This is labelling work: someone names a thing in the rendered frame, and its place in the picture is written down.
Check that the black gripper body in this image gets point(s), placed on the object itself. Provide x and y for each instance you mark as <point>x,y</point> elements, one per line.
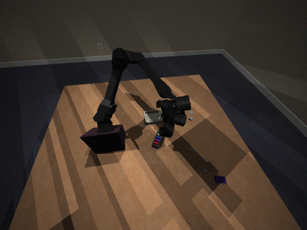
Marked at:
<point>166,130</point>

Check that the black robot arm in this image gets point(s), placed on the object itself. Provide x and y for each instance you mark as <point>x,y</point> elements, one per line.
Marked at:
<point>120,59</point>

